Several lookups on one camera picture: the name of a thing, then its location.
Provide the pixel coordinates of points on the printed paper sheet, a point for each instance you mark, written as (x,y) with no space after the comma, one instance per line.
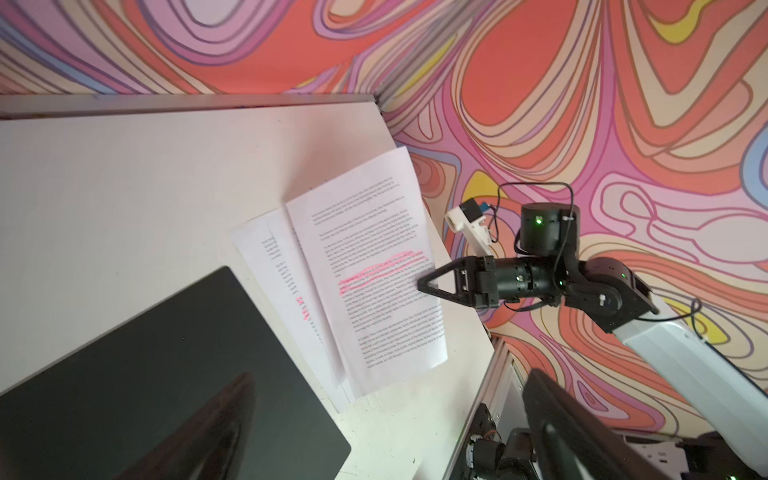
(271,249)
(364,237)

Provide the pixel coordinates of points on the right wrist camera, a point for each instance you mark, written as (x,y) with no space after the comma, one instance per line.
(468,220)

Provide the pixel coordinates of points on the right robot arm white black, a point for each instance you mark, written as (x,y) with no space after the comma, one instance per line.
(621,304)

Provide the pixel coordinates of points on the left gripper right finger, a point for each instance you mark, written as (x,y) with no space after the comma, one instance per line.
(571,443)

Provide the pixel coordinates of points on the blue folder black inside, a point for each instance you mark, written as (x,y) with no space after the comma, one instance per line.
(97,412)

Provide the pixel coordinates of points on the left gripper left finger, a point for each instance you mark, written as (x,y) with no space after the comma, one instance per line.
(210,444)

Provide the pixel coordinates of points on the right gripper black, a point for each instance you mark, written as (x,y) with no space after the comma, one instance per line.
(488,282)

